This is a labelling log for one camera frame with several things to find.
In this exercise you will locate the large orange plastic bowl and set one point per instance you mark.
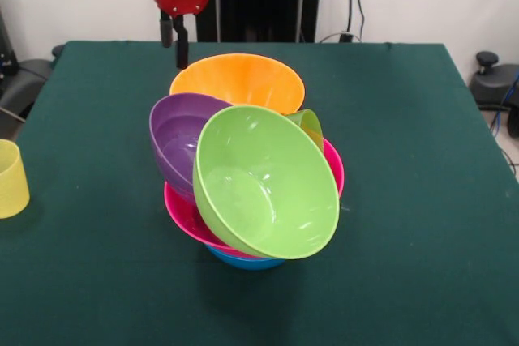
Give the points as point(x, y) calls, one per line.
point(243, 78)

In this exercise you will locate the purple plastic bowl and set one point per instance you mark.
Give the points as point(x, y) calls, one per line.
point(174, 135)

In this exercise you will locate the green plastic cup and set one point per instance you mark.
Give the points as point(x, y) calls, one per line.
point(310, 123)

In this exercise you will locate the pink plastic bowl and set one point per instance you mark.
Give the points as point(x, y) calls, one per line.
point(182, 212)

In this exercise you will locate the green plastic bowl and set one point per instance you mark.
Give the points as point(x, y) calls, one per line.
point(263, 192)

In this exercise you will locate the black equipment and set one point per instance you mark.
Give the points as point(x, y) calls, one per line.
point(16, 82)

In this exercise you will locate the yellow plastic cup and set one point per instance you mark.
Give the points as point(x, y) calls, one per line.
point(12, 184)

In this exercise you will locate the large blue plastic bowl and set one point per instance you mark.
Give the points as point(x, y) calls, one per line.
point(251, 264)

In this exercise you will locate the dark green tablecloth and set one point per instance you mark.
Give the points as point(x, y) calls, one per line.
point(365, 261)

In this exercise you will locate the black wheeled base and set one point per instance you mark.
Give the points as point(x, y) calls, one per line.
point(492, 82)

